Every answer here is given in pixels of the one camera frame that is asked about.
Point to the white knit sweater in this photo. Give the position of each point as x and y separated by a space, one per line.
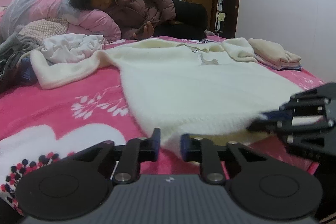
207 89

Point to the pink quilt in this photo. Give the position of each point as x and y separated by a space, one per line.
20 13

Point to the grey dark clothes pile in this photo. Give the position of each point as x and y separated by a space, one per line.
12 50

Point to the dark smartphone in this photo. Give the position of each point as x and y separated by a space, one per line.
140 31

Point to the folded beige clothes stack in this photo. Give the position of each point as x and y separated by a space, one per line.
274 55

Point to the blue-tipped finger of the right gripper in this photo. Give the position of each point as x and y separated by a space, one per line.
272 122

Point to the person in brown jacket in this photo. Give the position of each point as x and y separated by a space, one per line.
173 18

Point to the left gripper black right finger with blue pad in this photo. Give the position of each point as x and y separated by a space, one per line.
261 185

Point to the white crumpled garment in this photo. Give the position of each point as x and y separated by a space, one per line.
71 48

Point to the pink floral bed blanket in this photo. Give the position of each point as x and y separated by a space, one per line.
39 127

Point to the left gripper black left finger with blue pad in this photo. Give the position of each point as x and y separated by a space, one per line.
74 187

